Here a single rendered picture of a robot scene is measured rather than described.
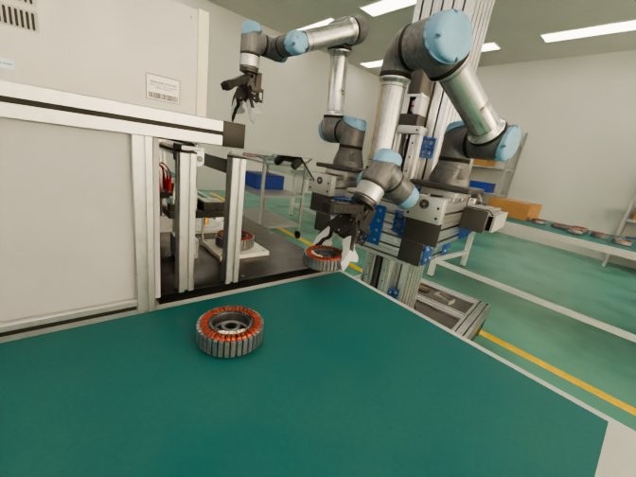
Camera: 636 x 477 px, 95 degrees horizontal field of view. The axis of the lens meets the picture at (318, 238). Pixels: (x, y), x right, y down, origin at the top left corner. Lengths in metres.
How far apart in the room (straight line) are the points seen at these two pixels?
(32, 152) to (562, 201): 7.04
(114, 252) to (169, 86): 0.34
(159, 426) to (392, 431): 0.29
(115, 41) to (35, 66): 0.13
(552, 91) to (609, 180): 1.89
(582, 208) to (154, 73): 6.84
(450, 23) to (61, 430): 1.01
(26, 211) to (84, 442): 0.32
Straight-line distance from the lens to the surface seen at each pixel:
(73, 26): 0.71
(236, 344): 0.52
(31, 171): 0.58
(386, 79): 1.01
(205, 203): 0.81
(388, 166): 0.83
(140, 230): 0.59
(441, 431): 0.50
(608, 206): 7.00
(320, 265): 0.74
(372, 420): 0.47
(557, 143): 7.19
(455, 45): 0.92
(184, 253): 0.64
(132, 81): 0.71
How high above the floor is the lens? 1.09
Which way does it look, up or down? 16 degrees down
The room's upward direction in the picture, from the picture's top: 8 degrees clockwise
